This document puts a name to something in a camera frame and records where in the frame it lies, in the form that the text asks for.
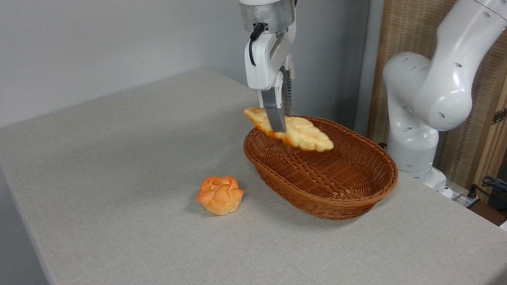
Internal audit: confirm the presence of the braided bread loaf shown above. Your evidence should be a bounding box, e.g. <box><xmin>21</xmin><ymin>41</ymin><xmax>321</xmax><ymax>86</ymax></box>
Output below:
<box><xmin>240</xmin><ymin>106</ymin><xmax>338</xmax><ymax>154</ymax></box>

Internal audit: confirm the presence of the brown wicker basket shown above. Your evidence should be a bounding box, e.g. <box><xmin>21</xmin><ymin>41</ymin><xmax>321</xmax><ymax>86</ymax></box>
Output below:
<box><xmin>237</xmin><ymin>110</ymin><xmax>403</xmax><ymax>226</ymax></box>

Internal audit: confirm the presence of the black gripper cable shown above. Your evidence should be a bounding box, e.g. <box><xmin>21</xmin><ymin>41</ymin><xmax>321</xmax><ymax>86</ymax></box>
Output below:
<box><xmin>246</xmin><ymin>21</ymin><xmax>266</xmax><ymax>67</ymax></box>

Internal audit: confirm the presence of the round orange bun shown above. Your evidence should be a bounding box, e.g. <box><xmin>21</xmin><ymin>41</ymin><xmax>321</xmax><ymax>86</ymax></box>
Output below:
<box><xmin>194</xmin><ymin>173</ymin><xmax>246</xmax><ymax>218</ymax></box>

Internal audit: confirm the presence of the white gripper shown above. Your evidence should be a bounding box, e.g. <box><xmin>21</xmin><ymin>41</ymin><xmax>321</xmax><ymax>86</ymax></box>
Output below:
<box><xmin>237</xmin><ymin>16</ymin><xmax>302</xmax><ymax>134</ymax></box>

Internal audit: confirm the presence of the white power strip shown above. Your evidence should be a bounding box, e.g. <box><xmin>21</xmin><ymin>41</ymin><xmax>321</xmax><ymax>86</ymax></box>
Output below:
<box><xmin>449</xmin><ymin>189</ymin><xmax>479</xmax><ymax>209</ymax></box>

